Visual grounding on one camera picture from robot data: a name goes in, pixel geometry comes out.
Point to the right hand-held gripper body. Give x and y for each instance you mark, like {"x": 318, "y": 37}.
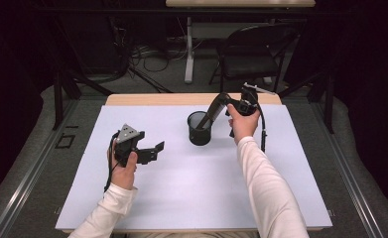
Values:
{"x": 249, "y": 102}

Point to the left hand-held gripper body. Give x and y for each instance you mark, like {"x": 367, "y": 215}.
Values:
{"x": 127, "y": 134}

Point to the black spatula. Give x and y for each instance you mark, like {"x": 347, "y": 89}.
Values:
{"x": 214, "y": 109}

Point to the black mesh pen cup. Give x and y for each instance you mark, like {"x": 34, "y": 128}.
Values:
{"x": 198, "y": 137}

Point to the person's right hand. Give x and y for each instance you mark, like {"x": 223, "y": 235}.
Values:
{"x": 244, "y": 127}

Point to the person's left hand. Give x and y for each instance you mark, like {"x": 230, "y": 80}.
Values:
{"x": 123, "y": 177}

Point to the wooden table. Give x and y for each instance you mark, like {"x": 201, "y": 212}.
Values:
{"x": 148, "y": 99}

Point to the black folding chair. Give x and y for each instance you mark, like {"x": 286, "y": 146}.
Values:
{"x": 251, "y": 59}

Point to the white-legged desk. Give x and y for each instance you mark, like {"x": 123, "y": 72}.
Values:
{"x": 189, "y": 66}

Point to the white table mat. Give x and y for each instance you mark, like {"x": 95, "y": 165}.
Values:
{"x": 188, "y": 198}

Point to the black metal frame post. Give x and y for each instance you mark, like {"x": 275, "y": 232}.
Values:
{"x": 329, "y": 105}
{"x": 58, "y": 99}

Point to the grey metal floor rail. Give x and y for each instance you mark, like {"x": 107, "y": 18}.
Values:
{"x": 32, "y": 172}
{"x": 347, "y": 185}

